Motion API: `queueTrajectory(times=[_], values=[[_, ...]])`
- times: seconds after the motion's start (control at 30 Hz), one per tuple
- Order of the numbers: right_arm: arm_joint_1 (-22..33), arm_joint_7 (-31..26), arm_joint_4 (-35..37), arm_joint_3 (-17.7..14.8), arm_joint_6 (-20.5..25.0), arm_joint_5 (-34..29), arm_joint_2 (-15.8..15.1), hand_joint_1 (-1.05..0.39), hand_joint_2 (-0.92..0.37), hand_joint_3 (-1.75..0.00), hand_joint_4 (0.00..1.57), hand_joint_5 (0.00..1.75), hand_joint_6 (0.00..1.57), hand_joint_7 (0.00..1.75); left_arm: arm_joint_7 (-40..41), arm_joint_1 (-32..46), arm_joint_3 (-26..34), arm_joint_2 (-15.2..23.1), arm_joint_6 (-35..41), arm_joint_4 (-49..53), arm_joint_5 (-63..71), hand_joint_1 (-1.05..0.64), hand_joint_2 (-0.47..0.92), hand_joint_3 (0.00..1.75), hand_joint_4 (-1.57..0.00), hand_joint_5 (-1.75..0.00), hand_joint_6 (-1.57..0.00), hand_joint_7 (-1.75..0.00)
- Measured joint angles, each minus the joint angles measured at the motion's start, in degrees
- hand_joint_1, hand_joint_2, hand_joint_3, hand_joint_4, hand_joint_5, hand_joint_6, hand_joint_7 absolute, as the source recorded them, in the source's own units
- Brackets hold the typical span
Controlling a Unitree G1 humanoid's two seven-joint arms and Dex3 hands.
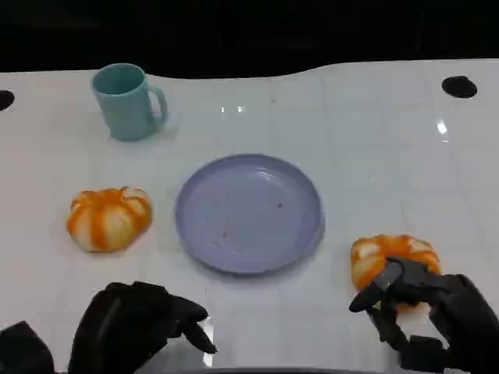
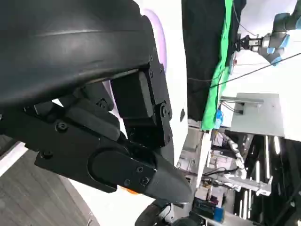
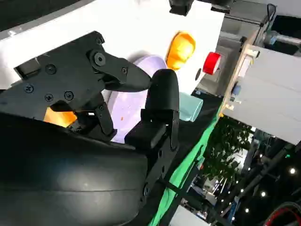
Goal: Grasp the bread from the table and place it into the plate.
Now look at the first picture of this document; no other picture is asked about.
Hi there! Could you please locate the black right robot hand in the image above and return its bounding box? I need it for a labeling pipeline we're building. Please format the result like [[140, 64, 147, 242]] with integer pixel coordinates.
[[349, 256, 499, 370]]

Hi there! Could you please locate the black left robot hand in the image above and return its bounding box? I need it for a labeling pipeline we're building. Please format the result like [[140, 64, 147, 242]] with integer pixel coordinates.
[[68, 280, 218, 374]]

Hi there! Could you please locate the orange white toy bread roll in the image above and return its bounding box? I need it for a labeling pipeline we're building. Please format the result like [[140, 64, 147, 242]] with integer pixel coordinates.
[[350, 234, 442, 312], [65, 186, 153, 253]]

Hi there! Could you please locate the lilac plate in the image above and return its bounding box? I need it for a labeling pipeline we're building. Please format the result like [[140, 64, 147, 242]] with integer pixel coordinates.
[[175, 153, 326, 276]]

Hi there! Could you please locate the pale green mug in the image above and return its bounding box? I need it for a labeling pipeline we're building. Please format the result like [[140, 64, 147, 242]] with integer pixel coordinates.
[[91, 63, 169, 143]]

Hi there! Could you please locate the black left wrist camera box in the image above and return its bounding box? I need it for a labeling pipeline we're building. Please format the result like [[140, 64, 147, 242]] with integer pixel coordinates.
[[0, 320, 55, 374]]

